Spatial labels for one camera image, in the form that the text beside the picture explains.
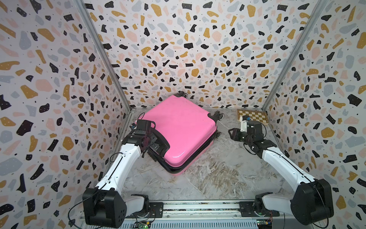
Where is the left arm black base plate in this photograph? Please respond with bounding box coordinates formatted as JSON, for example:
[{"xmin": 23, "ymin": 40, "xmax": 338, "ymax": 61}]
[{"xmin": 126, "ymin": 202, "xmax": 164, "ymax": 220}]

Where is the wooden chessboard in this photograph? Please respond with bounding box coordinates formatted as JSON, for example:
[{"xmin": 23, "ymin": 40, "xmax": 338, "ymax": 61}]
[{"xmin": 237, "ymin": 109, "xmax": 269, "ymax": 126}]

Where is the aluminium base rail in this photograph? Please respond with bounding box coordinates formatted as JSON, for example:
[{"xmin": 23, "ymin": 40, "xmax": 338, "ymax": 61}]
[{"xmin": 78, "ymin": 199, "xmax": 325, "ymax": 229}]

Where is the pink hard-shell suitcase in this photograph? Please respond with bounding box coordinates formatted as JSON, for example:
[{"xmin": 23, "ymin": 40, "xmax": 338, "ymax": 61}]
[{"xmin": 139, "ymin": 91, "xmax": 225, "ymax": 176}]

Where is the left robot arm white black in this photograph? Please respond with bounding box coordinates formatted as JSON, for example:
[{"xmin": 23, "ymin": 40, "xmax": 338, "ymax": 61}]
[{"xmin": 82, "ymin": 119, "xmax": 158, "ymax": 228}]

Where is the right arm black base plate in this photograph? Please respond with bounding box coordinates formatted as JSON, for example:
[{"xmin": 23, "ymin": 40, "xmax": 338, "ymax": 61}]
[{"xmin": 239, "ymin": 199, "xmax": 280, "ymax": 218}]

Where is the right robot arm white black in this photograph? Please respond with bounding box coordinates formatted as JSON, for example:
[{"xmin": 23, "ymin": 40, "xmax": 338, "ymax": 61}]
[{"xmin": 228, "ymin": 125, "xmax": 334, "ymax": 225}]

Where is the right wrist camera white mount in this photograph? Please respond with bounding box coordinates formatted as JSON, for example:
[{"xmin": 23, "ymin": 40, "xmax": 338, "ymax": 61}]
[{"xmin": 239, "ymin": 115, "xmax": 251, "ymax": 132}]

